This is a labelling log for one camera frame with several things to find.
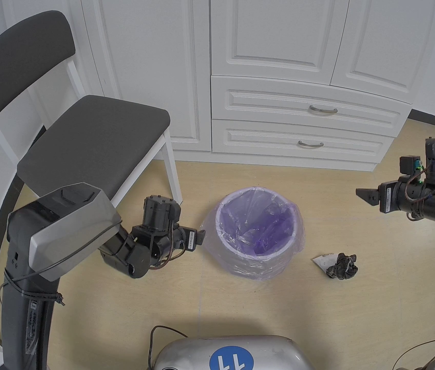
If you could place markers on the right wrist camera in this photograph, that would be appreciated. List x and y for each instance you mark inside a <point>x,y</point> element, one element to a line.
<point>408,165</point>

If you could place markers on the white wardrobe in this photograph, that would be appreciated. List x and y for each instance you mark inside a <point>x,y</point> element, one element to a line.
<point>271,52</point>

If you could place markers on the purple plastic bag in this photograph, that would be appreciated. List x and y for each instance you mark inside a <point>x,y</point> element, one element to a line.
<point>256,226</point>

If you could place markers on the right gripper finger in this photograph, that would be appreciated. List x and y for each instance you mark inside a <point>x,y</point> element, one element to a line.
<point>371,195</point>

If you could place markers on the white trash bin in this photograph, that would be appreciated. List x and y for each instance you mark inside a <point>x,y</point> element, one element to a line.
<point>240,261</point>

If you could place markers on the white chair with grey padding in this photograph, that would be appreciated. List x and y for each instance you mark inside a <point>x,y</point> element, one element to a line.
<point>94,145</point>

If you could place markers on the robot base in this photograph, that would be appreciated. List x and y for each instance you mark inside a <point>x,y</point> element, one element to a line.
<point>233,355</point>

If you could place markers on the white paper scrap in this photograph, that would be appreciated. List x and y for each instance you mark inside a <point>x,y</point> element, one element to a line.
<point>323,261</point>

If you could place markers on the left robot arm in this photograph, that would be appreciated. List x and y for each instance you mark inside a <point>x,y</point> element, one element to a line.
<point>63,222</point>

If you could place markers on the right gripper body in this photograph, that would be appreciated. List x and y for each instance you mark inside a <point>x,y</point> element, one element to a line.
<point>399,202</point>

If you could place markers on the crumpled black plastic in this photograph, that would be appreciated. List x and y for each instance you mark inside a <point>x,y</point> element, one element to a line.
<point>342,267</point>

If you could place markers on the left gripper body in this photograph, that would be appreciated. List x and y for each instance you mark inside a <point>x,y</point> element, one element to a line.
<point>188,239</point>

